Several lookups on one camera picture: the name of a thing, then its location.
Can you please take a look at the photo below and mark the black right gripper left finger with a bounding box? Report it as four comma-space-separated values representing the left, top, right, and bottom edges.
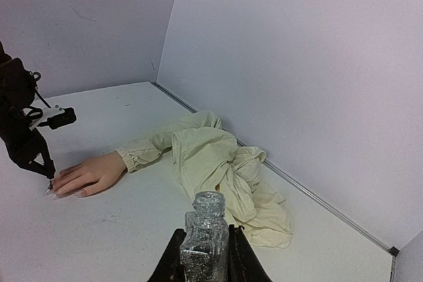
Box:
147, 229, 185, 282

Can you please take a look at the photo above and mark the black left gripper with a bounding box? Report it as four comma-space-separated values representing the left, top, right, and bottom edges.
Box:
6, 129, 56, 178

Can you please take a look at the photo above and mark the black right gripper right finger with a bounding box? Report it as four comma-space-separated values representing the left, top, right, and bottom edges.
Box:
228, 225, 272, 282

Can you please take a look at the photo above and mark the clear glitter nail polish bottle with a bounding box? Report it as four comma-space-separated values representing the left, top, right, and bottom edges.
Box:
180, 191, 229, 282

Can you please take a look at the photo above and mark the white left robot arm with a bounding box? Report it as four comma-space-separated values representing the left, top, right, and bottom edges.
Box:
1, 48, 56, 180

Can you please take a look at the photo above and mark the mannequin hand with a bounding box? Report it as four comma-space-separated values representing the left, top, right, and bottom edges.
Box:
46, 151, 127, 199

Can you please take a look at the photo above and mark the cream cloth garment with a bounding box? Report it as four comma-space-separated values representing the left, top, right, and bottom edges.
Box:
116, 111, 293, 248

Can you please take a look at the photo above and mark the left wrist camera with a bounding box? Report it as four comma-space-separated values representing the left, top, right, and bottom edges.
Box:
26, 105, 77, 130

